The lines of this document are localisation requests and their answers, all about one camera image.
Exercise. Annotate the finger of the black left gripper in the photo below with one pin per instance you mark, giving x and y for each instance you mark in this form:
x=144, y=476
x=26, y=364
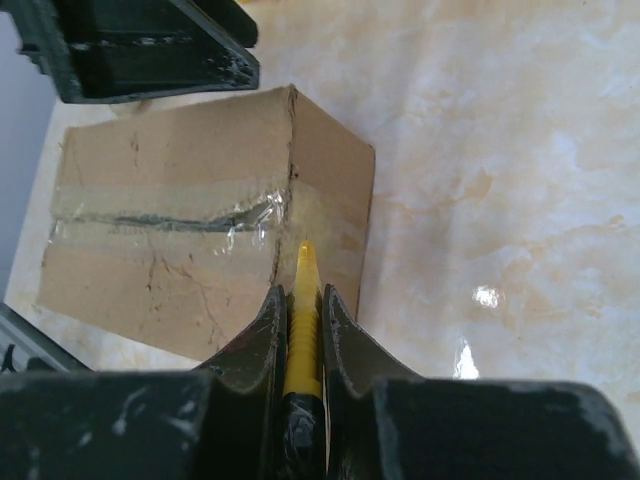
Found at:
x=232, y=18
x=119, y=51

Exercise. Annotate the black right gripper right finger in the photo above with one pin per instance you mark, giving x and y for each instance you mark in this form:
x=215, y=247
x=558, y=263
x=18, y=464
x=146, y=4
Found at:
x=388, y=422

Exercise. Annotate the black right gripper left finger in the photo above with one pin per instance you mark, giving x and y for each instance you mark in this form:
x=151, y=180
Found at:
x=211, y=422

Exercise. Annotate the yellow utility knife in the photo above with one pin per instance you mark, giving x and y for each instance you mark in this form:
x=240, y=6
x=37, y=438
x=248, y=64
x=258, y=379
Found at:
x=302, y=443

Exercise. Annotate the brown cardboard express box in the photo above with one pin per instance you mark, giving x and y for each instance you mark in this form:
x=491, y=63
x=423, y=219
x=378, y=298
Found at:
x=170, y=227

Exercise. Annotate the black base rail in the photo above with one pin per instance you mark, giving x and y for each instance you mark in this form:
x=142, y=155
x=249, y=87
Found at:
x=26, y=348

